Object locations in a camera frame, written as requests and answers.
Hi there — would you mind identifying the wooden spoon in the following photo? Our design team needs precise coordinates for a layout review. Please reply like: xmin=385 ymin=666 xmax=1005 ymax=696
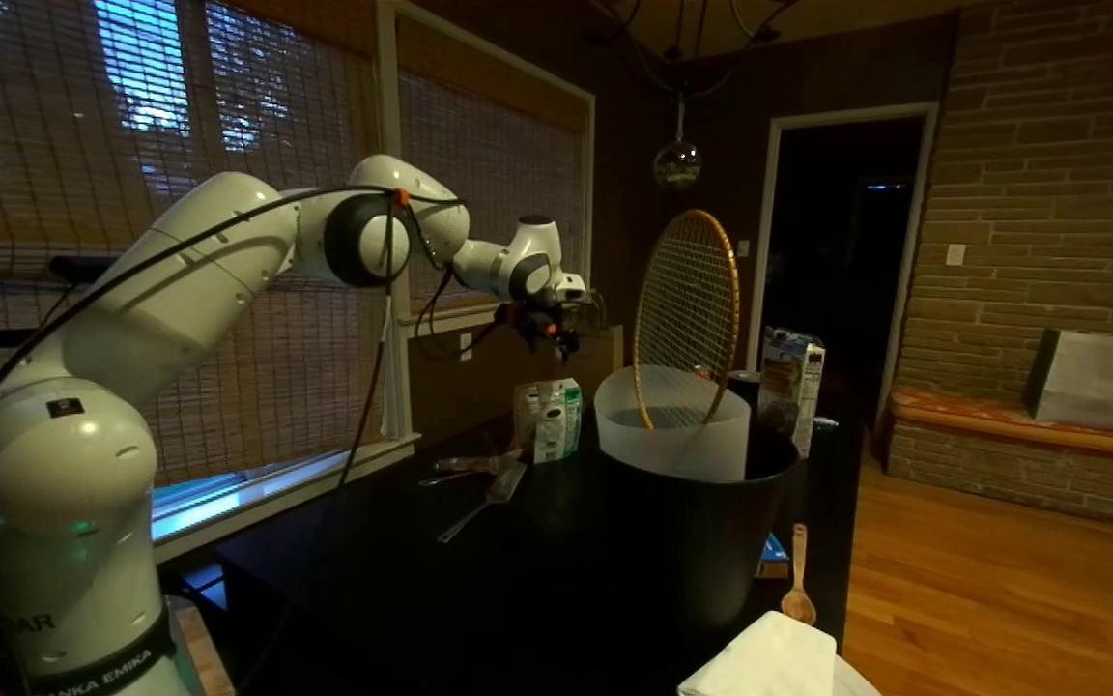
xmin=778 ymin=516 xmax=819 ymax=625

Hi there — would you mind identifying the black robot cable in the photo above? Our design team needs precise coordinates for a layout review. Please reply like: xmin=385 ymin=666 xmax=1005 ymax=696
xmin=0 ymin=184 xmax=472 ymax=609

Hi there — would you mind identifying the woven window blind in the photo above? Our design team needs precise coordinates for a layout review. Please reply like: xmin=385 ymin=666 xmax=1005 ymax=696
xmin=0 ymin=0 xmax=390 ymax=491
xmin=396 ymin=12 xmax=589 ymax=315

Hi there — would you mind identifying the white box on bench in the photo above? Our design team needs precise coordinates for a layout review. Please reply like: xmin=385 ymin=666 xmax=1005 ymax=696
xmin=1022 ymin=323 xmax=1113 ymax=435

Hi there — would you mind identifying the brick bench with wooden top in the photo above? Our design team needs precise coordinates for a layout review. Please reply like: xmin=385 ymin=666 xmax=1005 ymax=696
xmin=885 ymin=385 xmax=1113 ymax=542

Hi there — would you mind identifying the hanging glass globe lamp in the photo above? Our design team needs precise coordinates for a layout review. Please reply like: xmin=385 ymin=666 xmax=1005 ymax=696
xmin=651 ymin=88 xmax=706 ymax=190

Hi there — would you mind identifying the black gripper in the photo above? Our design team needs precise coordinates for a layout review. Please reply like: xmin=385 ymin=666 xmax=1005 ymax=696
xmin=509 ymin=283 xmax=609 ymax=366

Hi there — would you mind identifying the round wooden mesh racket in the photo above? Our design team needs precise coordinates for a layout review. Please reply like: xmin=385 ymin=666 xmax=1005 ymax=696
xmin=630 ymin=206 xmax=747 ymax=435

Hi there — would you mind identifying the white window sill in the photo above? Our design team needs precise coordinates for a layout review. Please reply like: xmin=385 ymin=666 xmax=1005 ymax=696
xmin=0 ymin=429 xmax=424 ymax=636

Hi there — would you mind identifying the folded white paper towel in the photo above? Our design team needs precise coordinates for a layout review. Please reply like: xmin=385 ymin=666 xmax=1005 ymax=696
xmin=674 ymin=607 xmax=885 ymax=696

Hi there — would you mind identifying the black camera on stand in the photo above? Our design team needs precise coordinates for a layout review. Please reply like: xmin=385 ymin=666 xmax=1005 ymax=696
xmin=46 ymin=252 xmax=126 ymax=286

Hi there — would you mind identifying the white window frame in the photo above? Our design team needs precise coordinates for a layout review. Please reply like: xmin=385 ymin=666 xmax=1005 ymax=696
xmin=372 ymin=0 xmax=600 ymax=442

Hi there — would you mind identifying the large black bucket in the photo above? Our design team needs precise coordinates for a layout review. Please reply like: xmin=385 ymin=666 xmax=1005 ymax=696
xmin=589 ymin=411 xmax=803 ymax=649

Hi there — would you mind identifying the white translucent container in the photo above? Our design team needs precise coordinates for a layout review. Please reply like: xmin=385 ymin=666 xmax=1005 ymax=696
xmin=591 ymin=360 xmax=759 ymax=487

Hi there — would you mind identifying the white door frame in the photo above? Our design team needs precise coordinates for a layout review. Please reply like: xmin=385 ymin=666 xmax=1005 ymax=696
xmin=742 ymin=100 xmax=942 ymax=429

